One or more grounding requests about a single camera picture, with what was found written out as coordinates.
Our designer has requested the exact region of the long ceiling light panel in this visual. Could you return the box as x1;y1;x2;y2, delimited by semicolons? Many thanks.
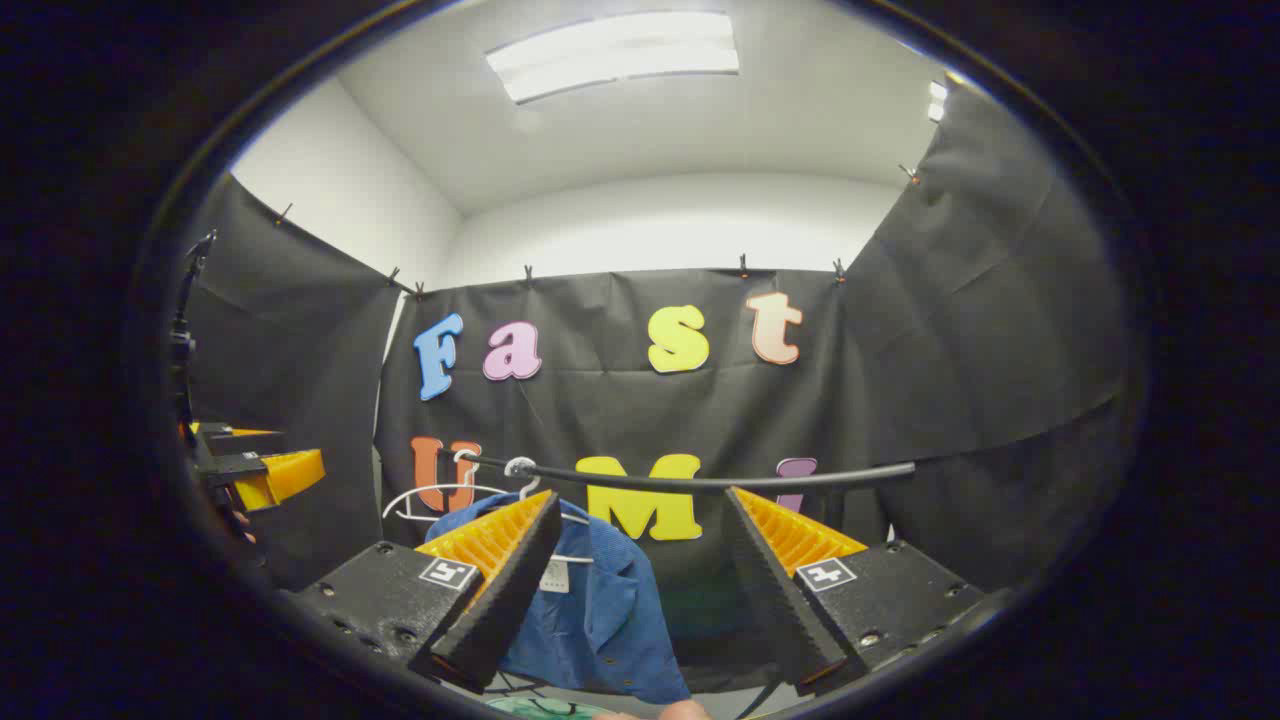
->
487;12;741;104

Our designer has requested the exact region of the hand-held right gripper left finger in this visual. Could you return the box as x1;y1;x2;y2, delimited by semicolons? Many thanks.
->
290;490;563;693

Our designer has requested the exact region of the green mesh laundry hamper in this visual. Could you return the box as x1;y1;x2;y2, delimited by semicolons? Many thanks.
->
487;695;621;720

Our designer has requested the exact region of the black clothes rack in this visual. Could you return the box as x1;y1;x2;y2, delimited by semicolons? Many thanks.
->
438;448;917;493

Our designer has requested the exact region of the black backdrop cloth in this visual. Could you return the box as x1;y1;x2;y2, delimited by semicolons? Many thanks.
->
185;75;1136;601

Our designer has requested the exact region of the row of small cloth clips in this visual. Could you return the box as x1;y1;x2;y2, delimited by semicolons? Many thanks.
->
275;163;921;301

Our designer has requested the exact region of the blue shirt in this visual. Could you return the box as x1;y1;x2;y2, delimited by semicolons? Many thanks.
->
425;492;691;704

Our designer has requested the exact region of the white plastic hanger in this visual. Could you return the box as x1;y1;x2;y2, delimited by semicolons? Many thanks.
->
503;455;598;567
383;450;521;526

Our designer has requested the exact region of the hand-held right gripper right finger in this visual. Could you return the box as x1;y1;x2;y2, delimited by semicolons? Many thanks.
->
722;487;986;691

